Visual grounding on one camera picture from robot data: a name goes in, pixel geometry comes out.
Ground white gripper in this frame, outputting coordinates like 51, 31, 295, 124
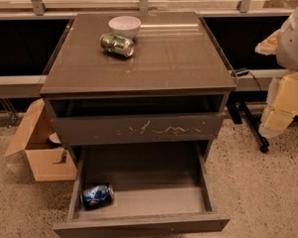
255, 15, 298, 139

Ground blue pepsi can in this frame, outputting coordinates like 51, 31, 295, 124
80, 183, 114, 208

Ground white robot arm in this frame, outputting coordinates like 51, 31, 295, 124
255, 6, 298, 139

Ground grey drawer cabinet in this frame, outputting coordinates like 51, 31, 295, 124
41, 12, 235, 159

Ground green soda can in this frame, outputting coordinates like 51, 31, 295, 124
99, 33, 134, 58

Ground open grey middle drawer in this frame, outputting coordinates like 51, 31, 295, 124
54, 141, 229, 238

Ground scratched grey top drawer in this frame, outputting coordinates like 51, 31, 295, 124
51, 114, 223, 146

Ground black caster stand leg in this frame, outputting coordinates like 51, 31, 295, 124
226, 100, 269, 154

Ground white ceramic bowl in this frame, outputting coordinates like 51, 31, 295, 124
108, 16, 141, 39

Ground open cardboard box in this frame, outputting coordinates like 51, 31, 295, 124
5, 99, 76, 181

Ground grey metal window rail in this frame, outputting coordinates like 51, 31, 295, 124
0, 69, 291, 99

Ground black cable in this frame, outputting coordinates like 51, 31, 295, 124
228, 66, 263, 92

